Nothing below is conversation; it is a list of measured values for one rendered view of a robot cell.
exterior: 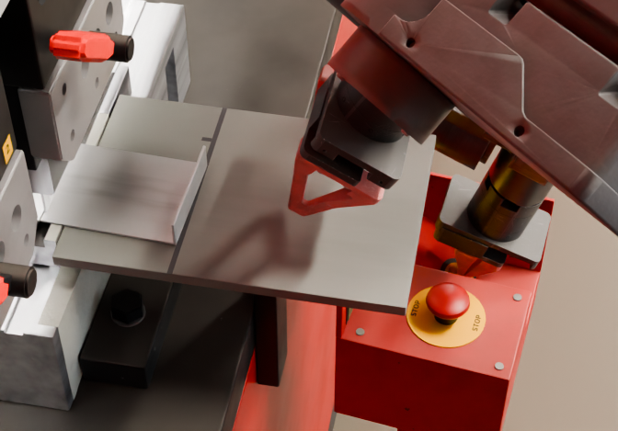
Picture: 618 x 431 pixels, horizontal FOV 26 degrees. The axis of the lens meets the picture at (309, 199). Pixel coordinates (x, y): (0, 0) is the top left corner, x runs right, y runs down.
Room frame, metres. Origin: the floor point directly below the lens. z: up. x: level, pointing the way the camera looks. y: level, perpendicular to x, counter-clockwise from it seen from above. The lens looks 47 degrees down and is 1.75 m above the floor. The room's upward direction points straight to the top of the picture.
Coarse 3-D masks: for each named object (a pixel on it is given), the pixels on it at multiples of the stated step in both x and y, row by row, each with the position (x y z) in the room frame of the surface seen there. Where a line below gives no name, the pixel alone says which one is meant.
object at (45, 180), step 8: (48, 160) 0.68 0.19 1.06; (56, 160) 0.70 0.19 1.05; (40, 168) 0.68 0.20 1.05; (48, 168) 0.68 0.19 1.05; (56, 168) 0.69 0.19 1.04; (64, 168) 0.71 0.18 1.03; (32, 176) 0.68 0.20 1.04; (40, 176) 0.68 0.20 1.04; (48, 176) 0.68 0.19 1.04; (56, 176) 0.69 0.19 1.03; (32, 184) 0.68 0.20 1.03; (40, 184) 0.68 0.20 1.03; (48, 184) 0.68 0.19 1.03; (56, 184) 0.69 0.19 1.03; (32, 192) 0.69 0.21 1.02; (40, 192) 0.68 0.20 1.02; (48, 192) 0.68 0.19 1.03; (48, 200) 0.69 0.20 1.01; (48, 208) 0.69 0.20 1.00
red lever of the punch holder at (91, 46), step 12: (60, 36) 0.61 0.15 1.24; (72, 36) 0.61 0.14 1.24; (84, 36) 0.61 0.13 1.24; (96, 36) 0.63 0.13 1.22; (108, 36) 0.65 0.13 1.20; (120, 36) 0.67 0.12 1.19; (60, 48) 0.60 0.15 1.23; (72, 48) 0.60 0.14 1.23; (84, 48) 0.60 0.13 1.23; (96, 48) 0.62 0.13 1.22; (108, 48) 0.64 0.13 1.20; (120, 48) 0.66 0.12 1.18; (132, 48) 0.67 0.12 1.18; (72, 60) 0.60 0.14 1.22; (84, 60) 0.61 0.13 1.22; (96, 60) 0.62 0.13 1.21; (108, 60) 0.66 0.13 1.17; (120, 60) 0.66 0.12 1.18
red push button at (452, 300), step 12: (432, 288) 0.77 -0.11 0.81; (444, 288) 0.77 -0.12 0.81; (456, 288) 0.77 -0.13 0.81; (432, 300) 0.75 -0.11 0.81; (444, 300) 0.75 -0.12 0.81; (456, 300) 0.75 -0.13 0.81; (468, 300) 0.76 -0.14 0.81; (432, 312) 0.74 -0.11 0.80; (444, 312) 0.74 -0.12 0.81; (456, 312) 0.74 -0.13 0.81; (444, 324) 0.75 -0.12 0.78
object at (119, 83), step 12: (120, 72) 0.85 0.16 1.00; (108, 84) 0.84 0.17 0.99; (120, 84) 0.83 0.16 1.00; (108, 96) 0.81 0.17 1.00; (96, 108) 0.81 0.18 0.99; (108, 108) 0.80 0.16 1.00; (48, 228) 0.68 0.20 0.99; (36, 240) 0.67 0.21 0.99; (36, 252) 0.66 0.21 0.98; (48, 252) 0.66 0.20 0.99; (48, 264) 0.66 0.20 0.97
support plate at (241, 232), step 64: (128, 128) 0.78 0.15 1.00; (192, 128) 0.78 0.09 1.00; (256, 128) 0.78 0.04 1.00; (256, 192) 0.71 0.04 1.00; (320, 192) 0.71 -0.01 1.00; (384, 192) 0.71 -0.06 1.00; (64, 256) 0.64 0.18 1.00; (128, 256) 0.64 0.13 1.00; (192, 256) 0.64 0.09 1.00; (256, 256) 0.64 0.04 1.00; (320, 256) 0.64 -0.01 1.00; (384, 256) 0.64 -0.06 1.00
